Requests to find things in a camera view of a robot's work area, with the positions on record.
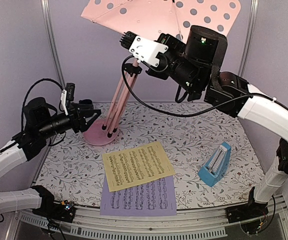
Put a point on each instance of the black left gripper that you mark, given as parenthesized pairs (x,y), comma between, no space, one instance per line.
(80,124)

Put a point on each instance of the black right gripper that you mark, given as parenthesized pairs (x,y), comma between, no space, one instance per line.
(162,36)

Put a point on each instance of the pink music stand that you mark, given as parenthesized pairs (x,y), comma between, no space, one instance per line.
(149,19)

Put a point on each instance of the yellow sheet music page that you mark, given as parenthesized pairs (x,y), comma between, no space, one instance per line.
(136,166)

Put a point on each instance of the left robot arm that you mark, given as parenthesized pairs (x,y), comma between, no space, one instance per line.
(27,144)

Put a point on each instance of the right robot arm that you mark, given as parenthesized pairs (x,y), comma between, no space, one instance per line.
(196,66)

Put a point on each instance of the pink round plate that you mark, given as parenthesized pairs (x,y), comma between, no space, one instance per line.
(96,136)

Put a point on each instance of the dark blue cup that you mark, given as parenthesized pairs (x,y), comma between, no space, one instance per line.
(85,102)

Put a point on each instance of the floral table mat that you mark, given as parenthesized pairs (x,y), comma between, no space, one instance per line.
(153,141)

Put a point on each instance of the purple sheet music page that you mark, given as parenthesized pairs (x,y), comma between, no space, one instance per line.
(153,199)

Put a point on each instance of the blue metronome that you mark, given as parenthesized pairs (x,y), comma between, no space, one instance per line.
(216,166)

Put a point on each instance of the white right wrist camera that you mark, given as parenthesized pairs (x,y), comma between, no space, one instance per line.
(143,49)

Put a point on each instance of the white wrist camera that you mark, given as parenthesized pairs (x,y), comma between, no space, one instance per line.
(67,96)
(143,49)

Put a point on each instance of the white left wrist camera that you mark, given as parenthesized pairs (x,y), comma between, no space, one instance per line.
(67,96)

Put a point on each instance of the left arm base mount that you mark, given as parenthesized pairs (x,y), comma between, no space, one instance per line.
(64,211)

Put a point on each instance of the right aluminium frame post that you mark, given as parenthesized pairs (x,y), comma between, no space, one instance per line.
(249,35)

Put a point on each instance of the aluminium frame post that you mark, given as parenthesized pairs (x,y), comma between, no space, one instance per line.
(249,35)
(46,13)

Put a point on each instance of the left aluminium frame post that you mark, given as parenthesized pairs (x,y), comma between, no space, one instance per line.
(46,13)

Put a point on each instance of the aluminium front rail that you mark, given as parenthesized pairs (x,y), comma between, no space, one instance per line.
(189,224)

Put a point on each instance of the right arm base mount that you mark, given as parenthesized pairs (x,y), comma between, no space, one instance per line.
(245,212)

